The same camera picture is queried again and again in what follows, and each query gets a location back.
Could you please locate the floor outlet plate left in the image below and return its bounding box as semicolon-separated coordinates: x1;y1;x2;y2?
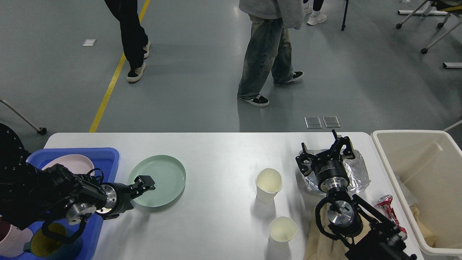
305;117;322;129

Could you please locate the white paper cup far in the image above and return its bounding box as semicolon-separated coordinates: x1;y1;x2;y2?
255;168;283;203

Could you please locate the pink plate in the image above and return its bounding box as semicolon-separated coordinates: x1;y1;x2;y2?
42;154;95;174

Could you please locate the crushed red can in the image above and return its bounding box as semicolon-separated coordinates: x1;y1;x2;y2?
375;194;407;240

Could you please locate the aluminium foil tray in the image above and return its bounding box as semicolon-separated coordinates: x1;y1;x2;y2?
299;148;371;197

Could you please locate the floor outlet plate right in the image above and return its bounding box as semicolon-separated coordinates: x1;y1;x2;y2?
322;116;341;128

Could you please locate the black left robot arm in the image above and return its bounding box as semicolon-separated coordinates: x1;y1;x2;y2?
0;124;155;244

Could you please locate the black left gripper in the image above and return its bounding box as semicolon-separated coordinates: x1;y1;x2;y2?
95;175;156;220

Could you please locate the rolling chair base right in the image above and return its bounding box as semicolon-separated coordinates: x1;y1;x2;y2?
395;0;462;55

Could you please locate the floor outlet plate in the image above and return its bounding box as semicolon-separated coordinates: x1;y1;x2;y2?
322;116;341;128
305;117;322;129

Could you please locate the white floor label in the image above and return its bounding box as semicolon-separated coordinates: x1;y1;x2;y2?
82;39;97;47

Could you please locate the beige plastic bin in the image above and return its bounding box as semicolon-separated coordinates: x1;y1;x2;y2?
371;130;462;258

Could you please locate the white paper cup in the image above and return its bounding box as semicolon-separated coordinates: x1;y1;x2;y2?
255;168;283;203
269;217;298;247

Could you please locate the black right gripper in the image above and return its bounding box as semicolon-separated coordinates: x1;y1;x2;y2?
296;130;356;192

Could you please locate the person with white sneakers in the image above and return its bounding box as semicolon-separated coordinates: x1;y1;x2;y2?
302;0;327;26

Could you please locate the blue plastic tray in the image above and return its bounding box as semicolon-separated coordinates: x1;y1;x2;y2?
26;148;120;260

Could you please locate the dark teal mug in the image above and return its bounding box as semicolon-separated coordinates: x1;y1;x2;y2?
23;229;83;260

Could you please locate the rolling chair base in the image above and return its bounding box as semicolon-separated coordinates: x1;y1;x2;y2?
395;0;462;55
0;98;47;135

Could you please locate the green plate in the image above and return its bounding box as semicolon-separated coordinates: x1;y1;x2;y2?
128;155;186;207

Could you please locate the rolling chair base left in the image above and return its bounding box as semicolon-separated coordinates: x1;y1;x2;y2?
0;98;47;135

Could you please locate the pink mug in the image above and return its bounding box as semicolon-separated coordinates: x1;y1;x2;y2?
0;220;33;258

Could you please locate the brown paper bag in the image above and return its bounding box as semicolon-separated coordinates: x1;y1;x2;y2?
303;204;371;260

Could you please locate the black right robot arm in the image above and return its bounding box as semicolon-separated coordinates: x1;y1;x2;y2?
295;130;417;260

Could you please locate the white paper cup near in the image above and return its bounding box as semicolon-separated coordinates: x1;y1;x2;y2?
269;217;298;247

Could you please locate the black tripod leg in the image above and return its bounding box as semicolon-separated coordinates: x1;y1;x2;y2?
340;0;349;31

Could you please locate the person in faded jeans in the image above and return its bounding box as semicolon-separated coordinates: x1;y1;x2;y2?
237;0;304;107

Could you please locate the person in black trousers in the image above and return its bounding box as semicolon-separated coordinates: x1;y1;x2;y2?
104;0;151;83

